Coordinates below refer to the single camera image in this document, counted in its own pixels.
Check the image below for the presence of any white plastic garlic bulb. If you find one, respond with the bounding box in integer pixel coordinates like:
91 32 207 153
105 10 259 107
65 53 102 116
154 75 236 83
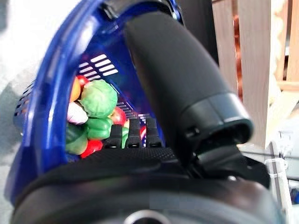
67 102 89 125

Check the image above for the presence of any small green plastic cabbage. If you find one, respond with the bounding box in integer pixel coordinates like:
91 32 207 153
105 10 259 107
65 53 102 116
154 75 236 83
78 79 119 119

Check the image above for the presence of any small green bell pepper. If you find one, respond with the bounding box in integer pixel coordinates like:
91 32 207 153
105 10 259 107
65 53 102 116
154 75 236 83
85 117 114 140
121 127 129 149

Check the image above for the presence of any large wooden display shelf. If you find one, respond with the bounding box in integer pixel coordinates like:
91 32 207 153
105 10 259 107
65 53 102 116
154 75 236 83
177 0 299 150

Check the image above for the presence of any dark green plastic vegetable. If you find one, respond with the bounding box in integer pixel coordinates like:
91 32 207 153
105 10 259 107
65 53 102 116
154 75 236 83
66 122 89 154

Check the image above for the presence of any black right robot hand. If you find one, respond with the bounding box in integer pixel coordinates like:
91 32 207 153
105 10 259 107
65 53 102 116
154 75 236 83
10 11 282 224

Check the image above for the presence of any red toy apple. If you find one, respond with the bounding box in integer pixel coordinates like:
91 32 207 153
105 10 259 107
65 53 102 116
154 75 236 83
109 106 127 126

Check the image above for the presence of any blue plastic shopping basket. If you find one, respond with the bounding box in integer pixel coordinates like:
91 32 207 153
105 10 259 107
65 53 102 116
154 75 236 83
4 0 185 203

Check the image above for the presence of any tiny red plastic vegetable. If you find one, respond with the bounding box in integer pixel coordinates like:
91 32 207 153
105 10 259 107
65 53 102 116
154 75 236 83
76 74 91 88

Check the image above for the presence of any red plastic tomato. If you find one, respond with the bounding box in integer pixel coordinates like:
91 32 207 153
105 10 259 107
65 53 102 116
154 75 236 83
80 139 103 159

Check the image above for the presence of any small orange plastic fruit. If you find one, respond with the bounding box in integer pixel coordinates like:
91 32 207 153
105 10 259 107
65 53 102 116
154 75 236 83
69 77 81 103

